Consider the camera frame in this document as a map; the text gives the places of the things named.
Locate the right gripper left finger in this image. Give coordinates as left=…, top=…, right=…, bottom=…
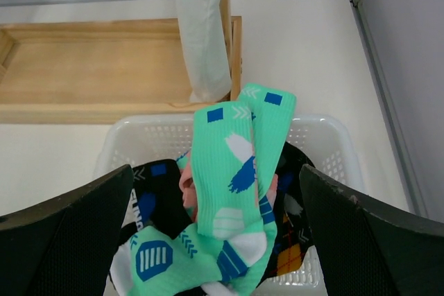
left=1, top=165, right=133, bottom=295

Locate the mint green sock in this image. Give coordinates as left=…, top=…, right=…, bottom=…
left=128, top=101, right=267, bottom=295
left=232, top=83, right=296, bottom=295

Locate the wooden clothes rack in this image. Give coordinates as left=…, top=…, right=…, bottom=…
left=0, top=0, right=243, bottom=125

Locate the argyle sock right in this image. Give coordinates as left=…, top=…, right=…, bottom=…
left=262, top=213, right=314, bottom=280

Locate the black sock front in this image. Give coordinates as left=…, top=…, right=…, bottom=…
left=277, top=142, right=314, bottom=246

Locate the white plastic basket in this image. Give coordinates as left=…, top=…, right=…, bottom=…
left=94, top=114, right=365, bottom=295

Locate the black sock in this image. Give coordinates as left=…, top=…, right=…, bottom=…
left=277, top=142, right=314, bottom=246
left=116, top=159, right=191, bottom=253

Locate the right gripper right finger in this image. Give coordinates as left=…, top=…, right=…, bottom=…
left=299, top=164, right=443, bottom=295

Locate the white cloth garment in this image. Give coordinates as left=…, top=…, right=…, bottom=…
left=175, top=0, right=231, bottom=103

